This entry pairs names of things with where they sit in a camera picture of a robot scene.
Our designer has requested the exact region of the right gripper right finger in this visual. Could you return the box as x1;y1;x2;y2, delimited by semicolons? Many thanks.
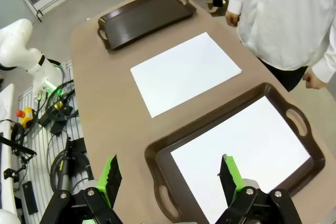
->
215;153;302;224

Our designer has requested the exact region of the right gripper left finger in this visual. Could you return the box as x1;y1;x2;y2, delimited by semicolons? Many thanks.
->
39;154;124;224

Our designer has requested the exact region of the white A4 paper sheet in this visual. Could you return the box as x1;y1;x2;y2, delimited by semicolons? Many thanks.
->
170;95;312;224

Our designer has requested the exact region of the person's left forearm white sleeve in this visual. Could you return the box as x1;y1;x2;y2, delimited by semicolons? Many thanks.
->
312;32;336;83

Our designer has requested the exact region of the person's left hand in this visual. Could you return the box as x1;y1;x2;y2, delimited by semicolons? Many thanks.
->
302;67;328;90

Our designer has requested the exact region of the person's right hand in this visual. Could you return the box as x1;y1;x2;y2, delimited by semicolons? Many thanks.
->
225;10;241;28

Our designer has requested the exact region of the dark brown plastic tray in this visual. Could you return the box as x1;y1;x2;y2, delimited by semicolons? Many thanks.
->
144;82;326;224
97;0;197;51

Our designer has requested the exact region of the white slotted mounting plate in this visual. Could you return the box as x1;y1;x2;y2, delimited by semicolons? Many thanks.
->
18;60;89;224

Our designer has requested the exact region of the black rectangular block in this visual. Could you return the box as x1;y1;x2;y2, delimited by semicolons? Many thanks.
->
22;181;39;216

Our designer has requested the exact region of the black power adapter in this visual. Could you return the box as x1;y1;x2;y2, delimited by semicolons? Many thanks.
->
39;104;79;130

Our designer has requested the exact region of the yellow emergency stop box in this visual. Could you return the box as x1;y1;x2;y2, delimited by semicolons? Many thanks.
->
16;106;35;127

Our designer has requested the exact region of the white A4 paper stack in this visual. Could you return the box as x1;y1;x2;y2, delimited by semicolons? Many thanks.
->
130;31;243;119

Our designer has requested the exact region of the white side panel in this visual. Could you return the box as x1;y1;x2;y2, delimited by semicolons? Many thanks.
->
0;83;15;209

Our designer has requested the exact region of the person in white shirt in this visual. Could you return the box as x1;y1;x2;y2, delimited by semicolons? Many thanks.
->
227;0;336;93

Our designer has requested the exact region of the black coiled cable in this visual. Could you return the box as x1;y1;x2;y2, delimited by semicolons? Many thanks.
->
47;134;91;198

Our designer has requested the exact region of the black cable loop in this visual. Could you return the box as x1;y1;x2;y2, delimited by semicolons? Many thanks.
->
45;79;77;110

